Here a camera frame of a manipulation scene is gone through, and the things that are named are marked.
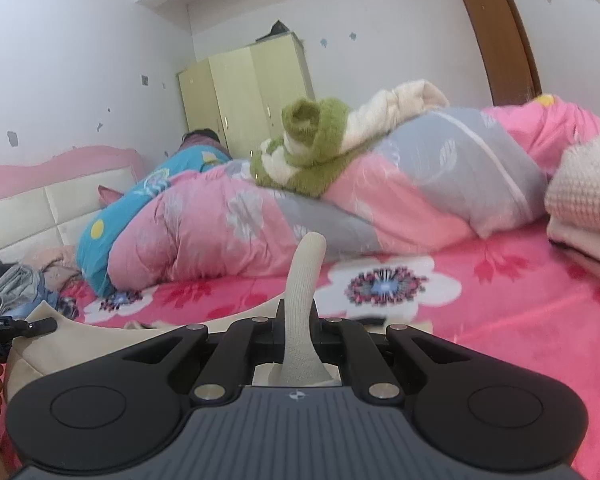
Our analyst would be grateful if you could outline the folded cream pink towels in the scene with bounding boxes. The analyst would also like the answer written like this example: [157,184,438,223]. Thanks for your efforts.
[544,131,600,273]

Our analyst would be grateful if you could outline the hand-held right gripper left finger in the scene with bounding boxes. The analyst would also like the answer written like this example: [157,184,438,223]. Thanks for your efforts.
[122,298,287,403]

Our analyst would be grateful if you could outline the pink floral quilt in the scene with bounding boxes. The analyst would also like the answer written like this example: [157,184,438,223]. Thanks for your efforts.
[107,95,600,291]

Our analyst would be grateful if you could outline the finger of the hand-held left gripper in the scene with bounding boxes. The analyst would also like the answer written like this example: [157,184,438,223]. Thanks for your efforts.
[22,317,59,339]

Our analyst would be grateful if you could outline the beige zip jacket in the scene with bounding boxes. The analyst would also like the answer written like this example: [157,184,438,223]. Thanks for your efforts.
[5,232,433,396]

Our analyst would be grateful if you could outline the dark bag on wardrobe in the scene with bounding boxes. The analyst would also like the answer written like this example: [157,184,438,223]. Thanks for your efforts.
[255,19,296,42]

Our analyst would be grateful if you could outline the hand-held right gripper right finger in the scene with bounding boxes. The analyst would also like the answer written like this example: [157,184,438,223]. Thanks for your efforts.
[307,307,473,403]

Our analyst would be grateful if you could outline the brown wooden door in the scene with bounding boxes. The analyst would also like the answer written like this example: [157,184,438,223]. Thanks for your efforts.
[459,0,543,107]

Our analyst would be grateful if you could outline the pink floral bed blanket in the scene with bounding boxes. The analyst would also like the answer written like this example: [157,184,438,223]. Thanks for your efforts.
[0,220,600,480]

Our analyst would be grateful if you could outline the pale pink garment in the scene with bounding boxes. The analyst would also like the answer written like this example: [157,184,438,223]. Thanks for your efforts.
[20,245,83,288]

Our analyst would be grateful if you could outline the blue pillow yellow dot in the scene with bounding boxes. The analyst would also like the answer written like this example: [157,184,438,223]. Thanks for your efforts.
[76,147,236,297]

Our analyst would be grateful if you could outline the cream wardrobe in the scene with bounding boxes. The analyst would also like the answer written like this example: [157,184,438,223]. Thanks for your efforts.
[176,31,317,161]

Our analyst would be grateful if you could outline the grey garment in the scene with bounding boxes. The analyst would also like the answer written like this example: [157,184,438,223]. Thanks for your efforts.
[0,262,43,316]

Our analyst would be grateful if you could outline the green and cream fleece garment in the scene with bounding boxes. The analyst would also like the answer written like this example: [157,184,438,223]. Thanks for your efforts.
[250,80,451,198]

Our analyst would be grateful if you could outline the pink and white headboard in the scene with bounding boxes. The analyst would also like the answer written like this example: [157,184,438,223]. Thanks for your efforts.
[0,146,146,261]

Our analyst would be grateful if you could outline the plaid shirt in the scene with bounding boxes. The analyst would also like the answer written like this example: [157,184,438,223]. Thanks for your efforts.
[55,295,81,318]

